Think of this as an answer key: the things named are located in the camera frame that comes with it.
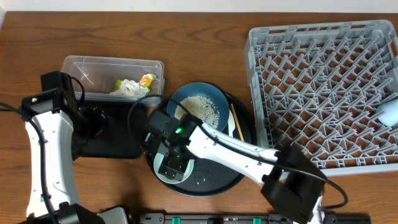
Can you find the wooden chopstick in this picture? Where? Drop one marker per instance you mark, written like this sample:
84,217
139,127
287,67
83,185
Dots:
233,112

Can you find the green bowl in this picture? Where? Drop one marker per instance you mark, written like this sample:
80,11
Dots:
158,162

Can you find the black rectangular tray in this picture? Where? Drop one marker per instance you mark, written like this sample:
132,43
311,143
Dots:
124,135

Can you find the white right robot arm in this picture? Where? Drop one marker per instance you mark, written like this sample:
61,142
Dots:
289,181

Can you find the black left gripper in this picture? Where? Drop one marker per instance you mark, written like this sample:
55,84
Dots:
101,119

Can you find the yellow green snack wrapper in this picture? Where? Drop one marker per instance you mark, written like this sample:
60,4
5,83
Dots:
147,79

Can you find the blue plate with rice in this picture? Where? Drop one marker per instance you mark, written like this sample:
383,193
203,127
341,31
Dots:
206,102

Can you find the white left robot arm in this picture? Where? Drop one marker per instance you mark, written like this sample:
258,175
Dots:
54,121

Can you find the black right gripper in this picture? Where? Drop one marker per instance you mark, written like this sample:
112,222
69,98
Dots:
173,167

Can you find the white paper napkin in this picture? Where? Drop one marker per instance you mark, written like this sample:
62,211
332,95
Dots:
129,88

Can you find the round black serving tray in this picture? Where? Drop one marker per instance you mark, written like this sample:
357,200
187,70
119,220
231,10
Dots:
209,178

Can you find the black aluminium rail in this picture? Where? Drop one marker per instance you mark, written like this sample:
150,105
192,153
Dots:
160,218

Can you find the light blue cup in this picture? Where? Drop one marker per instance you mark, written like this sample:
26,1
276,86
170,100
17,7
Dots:
389,114

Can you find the clear plastic waste bin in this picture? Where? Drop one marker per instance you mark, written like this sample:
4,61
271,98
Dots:
99,75

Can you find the white plastic spoon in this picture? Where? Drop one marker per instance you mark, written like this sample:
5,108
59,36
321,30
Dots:
231,124

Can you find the grey plastic dishwasher rack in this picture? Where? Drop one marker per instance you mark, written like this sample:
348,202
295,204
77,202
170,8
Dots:
317,88

